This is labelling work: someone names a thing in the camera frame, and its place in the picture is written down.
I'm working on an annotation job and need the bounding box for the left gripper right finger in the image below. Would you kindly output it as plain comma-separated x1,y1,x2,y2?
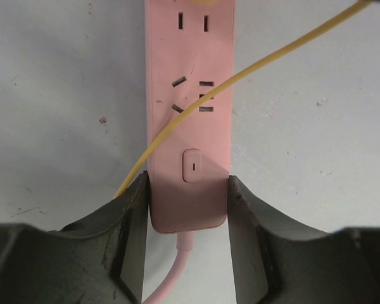
227,176,380,303

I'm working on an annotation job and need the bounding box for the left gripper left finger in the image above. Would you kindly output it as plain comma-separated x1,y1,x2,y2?
0,173,149,303

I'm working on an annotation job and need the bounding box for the pink power strip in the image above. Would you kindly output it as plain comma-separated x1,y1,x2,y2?
145,1,235,234

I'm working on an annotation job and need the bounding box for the yellow usb cable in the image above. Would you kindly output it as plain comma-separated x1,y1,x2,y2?
113,0,373,200

